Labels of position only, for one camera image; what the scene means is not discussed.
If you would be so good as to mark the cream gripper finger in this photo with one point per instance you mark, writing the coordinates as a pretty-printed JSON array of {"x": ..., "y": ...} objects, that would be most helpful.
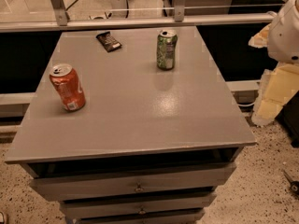
[
  {"x": 276, "y": 89},
  {"x": 260, "y": 40}
]

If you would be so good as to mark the orange coke can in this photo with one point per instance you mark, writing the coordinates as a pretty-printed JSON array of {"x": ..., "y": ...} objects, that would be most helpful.
[{"x": 65, "y": 81}]

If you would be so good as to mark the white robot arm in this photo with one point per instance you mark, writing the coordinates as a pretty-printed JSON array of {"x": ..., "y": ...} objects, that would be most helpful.
[{"x": 283, "y": 37}]

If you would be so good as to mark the green soda can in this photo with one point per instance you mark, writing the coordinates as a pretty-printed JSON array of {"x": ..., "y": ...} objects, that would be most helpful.
[{"x": 166, "y": 49}]

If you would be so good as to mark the black tool on floor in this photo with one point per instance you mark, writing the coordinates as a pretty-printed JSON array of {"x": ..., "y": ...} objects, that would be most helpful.
[{"x": 294, "y": 185}]

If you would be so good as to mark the black snack bag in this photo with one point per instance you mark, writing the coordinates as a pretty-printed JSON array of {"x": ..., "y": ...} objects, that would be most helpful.
[{"x": 108, "y": 41}]

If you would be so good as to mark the bottom grey drawer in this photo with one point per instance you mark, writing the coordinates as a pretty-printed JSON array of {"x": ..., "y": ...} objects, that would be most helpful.
[{"x": 187, "y": 216}]

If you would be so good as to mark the grey drawer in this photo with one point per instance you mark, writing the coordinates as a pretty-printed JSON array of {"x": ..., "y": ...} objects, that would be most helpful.
[
  {"x": 138, "y": 204},
  {"x": 187, "y": 216},
  {"x": 134, "y": 182}
]

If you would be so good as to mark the grey drawer cabinet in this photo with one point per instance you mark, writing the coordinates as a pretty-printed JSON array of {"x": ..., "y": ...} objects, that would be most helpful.
[{"x": 136, "y": 116}]

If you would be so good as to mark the middle grey drawer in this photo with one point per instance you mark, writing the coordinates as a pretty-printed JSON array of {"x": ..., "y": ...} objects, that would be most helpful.
[{"x": 138, "y": 204}]

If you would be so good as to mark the top grey drawer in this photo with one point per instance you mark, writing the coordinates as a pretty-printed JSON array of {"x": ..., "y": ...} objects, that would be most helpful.
[{"x": 134, "y": 182}]

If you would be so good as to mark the metal railing frame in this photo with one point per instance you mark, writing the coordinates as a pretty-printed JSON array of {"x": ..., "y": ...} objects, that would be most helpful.
[{"x": 69, "y": 15}]

